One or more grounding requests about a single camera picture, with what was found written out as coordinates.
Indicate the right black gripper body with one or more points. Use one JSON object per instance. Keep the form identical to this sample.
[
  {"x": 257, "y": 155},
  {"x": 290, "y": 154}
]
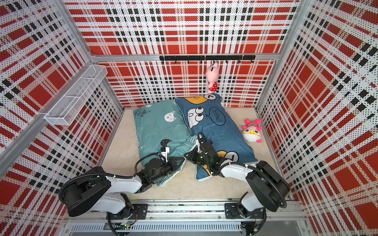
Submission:
[{"x": 200, "y": 160}]

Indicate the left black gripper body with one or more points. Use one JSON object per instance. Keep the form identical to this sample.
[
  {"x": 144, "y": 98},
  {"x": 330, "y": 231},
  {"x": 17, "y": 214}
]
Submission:
[{"x": 166, "y": 168}]

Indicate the blue cartoon-print pillow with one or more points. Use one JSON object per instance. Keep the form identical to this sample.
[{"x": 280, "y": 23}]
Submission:
[{"x": 205, "y": 114}]

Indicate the green cat-print pillow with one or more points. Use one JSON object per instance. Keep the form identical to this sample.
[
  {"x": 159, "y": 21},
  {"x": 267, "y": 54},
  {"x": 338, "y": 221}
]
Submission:
[{"x": 159, "y": 125}]

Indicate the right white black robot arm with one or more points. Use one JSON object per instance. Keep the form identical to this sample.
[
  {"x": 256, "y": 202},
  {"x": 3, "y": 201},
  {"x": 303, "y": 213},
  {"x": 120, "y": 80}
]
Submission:
[{"x": 269, "y": 189}]

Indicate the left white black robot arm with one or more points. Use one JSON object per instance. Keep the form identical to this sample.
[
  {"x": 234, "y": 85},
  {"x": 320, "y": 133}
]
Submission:
[{"x": 97, "y": 190}]

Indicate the pink yellow plush toy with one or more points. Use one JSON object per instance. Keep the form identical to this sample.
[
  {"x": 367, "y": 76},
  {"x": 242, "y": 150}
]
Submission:
[{"x": 252, "y": 131}]

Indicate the pink hanging plush toy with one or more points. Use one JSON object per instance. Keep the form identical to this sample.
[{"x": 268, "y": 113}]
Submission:
[{"x": 212, "y": 76}]

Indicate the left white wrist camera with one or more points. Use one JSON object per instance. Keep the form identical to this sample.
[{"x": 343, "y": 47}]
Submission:
[{"x": 163, "y": 153}]

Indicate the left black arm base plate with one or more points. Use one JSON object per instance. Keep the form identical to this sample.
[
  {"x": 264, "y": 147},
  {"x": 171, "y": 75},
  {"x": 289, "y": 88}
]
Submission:
[{"x": 137, "y": 211}]

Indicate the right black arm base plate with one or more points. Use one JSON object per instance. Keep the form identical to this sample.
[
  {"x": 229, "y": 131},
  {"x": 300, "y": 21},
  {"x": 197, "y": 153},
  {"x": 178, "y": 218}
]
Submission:
[{"x": 237, "y": 211}]

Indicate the black wall hook rail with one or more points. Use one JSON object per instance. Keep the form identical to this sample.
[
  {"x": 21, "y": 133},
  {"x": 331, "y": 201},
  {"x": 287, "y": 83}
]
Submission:
[{"x": 208, "y": 58}]

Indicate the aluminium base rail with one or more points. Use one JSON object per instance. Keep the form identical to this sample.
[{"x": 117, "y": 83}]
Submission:
[{"x": 192, "y": 218}]

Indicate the white wire mesh basket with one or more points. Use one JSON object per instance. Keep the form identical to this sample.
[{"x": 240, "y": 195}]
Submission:
[{"x": 65, "y": 111}]

